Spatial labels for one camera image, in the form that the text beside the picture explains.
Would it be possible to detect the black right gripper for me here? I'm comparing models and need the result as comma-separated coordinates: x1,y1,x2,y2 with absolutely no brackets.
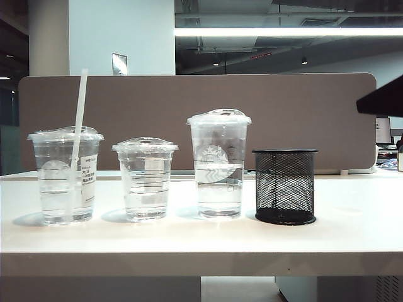
356,73,403,118

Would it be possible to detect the black mesh pen holder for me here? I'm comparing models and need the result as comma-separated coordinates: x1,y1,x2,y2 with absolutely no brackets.
251,148,319,226

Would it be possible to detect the white plastic straw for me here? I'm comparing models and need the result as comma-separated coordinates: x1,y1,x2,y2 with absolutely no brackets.
64,69,89,225

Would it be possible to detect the tall cup clear lid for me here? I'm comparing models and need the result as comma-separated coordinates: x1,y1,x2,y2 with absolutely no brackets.
186,108,253,126

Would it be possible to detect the tall clear cup with logo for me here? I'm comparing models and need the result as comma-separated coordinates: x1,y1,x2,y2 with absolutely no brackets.
190,124,248,221

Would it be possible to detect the small cup clear lid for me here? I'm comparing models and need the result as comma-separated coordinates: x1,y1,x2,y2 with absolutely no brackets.
111,137,180,154

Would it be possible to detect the small clear plastic cup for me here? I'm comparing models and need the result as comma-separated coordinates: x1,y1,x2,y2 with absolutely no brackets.
116,151,174,223

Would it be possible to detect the medium cup clear lid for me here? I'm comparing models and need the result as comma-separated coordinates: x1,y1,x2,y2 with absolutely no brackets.
27,125,105,143

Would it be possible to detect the medium clear cup with label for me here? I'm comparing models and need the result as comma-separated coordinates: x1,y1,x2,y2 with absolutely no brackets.
33,140,101,227

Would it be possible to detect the computer monitor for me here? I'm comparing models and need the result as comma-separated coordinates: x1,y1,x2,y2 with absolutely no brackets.
376,116,393,146

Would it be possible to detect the long ceiling light strip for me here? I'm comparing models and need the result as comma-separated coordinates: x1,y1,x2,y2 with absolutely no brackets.
174,27,403,37

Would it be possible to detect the brown desk partition panel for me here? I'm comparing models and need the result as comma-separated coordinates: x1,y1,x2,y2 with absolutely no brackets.
18,72,378,172

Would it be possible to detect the framed wall poster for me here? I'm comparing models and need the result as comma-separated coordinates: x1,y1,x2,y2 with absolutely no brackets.
111,52,128,77

